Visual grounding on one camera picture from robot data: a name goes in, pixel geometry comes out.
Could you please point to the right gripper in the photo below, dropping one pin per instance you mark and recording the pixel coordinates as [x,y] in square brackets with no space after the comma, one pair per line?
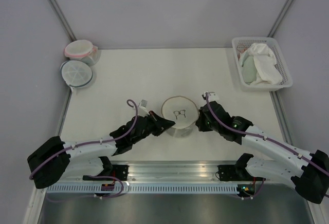
[200,122]

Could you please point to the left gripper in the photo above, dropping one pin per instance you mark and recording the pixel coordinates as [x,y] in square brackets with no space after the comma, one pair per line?
[161,125]

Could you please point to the beige mesh laundry bag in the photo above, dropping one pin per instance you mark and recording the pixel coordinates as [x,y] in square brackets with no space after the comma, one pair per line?
[184,112]

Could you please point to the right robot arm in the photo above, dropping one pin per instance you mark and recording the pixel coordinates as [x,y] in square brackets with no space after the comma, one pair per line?
[312,185]

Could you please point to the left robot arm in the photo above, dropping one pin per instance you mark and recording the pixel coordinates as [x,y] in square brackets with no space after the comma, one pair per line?
[121,141]

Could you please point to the blue trimmed mesh laundry bag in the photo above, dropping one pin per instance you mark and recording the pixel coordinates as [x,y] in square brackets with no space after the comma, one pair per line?
[76,74]

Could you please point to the pink trimmed mesh laundry bag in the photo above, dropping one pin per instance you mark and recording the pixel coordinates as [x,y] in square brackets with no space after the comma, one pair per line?
[84,51]

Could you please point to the mint green cloth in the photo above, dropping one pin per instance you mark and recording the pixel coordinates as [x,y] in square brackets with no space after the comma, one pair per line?
[249,70]

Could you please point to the white cloth in basket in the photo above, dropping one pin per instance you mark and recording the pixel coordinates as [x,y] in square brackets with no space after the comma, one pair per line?
[265,62]

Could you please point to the white plastic basket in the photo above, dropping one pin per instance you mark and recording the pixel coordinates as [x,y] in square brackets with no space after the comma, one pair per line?
[242,43]

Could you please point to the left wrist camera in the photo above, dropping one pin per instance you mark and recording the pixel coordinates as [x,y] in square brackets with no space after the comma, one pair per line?
[142,108]

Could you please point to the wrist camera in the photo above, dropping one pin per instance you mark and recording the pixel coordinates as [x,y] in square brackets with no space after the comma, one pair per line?
[210,96]
[142,108]

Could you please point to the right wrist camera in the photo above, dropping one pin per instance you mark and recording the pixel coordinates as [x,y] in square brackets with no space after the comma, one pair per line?
[210,96]

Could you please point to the aluminium mounting rail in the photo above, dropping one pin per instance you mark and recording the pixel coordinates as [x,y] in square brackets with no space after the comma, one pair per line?
[169,170]

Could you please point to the white slotted cable duct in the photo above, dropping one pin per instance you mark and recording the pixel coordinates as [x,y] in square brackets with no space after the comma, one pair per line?
[154,188]

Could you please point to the right aluminium frame post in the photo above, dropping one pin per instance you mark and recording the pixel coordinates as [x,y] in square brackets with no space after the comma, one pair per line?
[278,21]

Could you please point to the aluminium frame post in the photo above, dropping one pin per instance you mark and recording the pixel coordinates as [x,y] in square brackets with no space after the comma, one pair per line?
[62,19]
[278,21]

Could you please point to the left aluminium frame post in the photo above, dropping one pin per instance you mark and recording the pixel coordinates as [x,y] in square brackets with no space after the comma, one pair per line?
[62,19]

